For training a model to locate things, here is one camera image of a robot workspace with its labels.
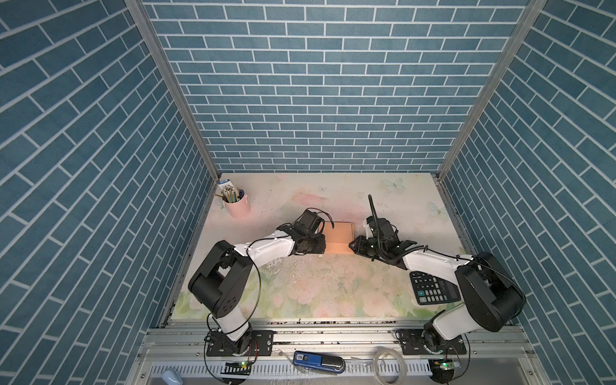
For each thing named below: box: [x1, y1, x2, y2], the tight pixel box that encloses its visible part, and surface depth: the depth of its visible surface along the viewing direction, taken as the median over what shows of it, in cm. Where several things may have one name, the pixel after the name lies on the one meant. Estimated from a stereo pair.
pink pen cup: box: [222, 186, 252, 219], surface depth 105 cm
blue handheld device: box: [292, 350, 346, 375], surface depth 70 cm
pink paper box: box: [324, 221, 355, 255], surface depth 93 cm
